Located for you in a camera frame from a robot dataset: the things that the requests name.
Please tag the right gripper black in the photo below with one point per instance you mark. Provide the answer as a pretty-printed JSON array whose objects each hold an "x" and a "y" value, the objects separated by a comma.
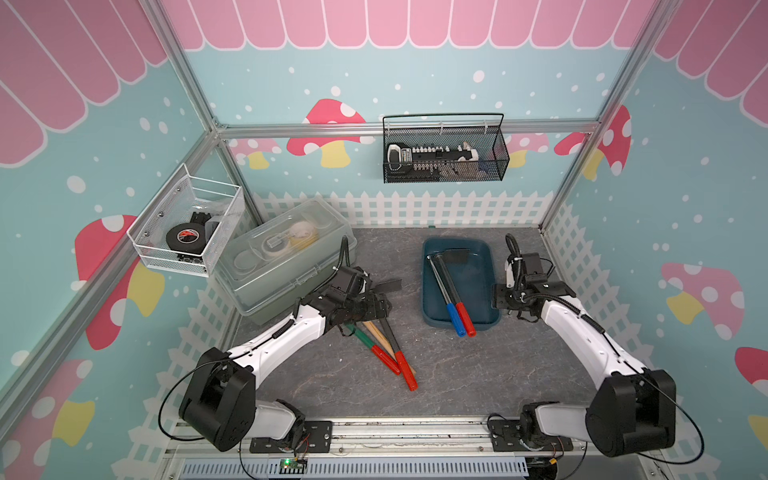
[{"x": 498, "y": 293}]

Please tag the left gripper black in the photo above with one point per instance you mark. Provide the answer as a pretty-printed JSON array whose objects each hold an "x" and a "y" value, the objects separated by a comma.
[{"x": 371, "y": 313}]

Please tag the teal plastic storage box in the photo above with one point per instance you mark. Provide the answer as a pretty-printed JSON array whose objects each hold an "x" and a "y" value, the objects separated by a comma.
[{"x": 474, "y": 279}]

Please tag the hoe with blue grip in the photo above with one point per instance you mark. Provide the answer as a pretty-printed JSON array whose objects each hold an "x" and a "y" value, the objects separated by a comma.
[{"x": 450, "y": 306}]

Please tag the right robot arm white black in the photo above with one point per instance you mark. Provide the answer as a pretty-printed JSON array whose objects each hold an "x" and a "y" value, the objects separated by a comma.
[{"x": 633, "y": 410}]

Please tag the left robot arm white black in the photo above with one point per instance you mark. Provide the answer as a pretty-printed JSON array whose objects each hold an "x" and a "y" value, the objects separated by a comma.
[{"x": 220, "y": 402}]

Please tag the translucent lidded plastic container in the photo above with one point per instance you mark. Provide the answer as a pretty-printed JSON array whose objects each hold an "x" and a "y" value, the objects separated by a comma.
[{"x": 265, "y": 269}]

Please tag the socket bit set holder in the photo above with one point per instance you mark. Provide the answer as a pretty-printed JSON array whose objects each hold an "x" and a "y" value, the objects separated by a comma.
[{"x": 423, "y": 161}]

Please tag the black tape roll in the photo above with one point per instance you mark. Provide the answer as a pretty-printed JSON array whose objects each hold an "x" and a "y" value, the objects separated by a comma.
[{"x": 187, "y": 238}]

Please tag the small green-lit circuit board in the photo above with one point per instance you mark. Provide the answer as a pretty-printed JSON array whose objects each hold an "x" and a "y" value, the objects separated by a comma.
[{"x": 289, "y": 465}]

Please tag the wooden handle hoe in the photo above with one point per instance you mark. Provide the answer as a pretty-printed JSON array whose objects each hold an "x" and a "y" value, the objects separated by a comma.
[{"x": 386, "y": 341}]

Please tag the green handle hoe red grip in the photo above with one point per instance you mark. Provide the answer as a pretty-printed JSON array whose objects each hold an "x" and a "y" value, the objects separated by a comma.
[{"x": 375, "y": 349}]

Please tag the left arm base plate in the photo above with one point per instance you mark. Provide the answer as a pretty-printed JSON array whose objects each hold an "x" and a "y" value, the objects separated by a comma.
[{"x": 312, "y": 437}]

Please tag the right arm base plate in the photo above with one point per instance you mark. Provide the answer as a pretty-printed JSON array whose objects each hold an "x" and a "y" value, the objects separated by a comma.
[{"x": 506, "y": 435}]

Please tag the black wire mesh basket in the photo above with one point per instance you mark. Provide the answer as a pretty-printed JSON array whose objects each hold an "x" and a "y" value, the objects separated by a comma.
[{"x": 482, "y": 131}]

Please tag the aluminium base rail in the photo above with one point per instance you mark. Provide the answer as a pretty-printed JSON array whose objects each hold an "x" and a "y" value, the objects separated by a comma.
[{"x": 399, "y": 437}]

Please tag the grey slotted cable duct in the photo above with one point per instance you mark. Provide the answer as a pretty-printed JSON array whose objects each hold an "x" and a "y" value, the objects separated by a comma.
[{"x": 360, "y": 468}]

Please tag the clear wall-mounted bin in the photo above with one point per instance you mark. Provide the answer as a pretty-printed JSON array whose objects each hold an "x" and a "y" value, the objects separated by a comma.
[{"x": 184, "y": 198}]

